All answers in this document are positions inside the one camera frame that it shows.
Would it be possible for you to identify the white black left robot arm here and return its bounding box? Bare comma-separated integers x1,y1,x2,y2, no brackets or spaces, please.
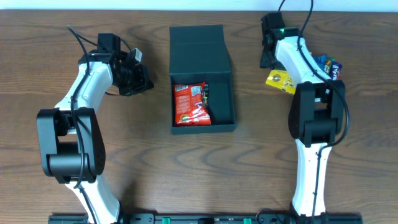
36,33,154,223

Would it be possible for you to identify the red KitKat bar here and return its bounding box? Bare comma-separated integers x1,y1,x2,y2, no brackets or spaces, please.
323,59,333,75

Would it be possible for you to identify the red snack bag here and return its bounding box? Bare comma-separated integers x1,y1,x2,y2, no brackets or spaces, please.
173,82,211,126

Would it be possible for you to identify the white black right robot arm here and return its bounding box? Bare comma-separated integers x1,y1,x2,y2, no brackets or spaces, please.
260,11,346,223

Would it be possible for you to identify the purple Dairy Milk bar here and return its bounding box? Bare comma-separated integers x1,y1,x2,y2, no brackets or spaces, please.
329,61,343,80

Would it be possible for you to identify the Haribo candy bag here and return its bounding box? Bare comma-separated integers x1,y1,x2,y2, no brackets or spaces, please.
201,83,209,109

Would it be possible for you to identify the yellow snack bag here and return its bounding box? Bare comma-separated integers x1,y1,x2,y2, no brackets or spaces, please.
266,70,296,95

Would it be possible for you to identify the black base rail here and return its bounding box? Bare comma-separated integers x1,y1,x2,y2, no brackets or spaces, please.
48,212,364,224

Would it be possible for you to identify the blue wrapped biscuit bar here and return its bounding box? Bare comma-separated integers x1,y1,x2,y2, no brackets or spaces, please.
313,54,327,71

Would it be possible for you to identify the dark green box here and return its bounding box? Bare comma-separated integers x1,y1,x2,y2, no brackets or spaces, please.
169,25,236,135

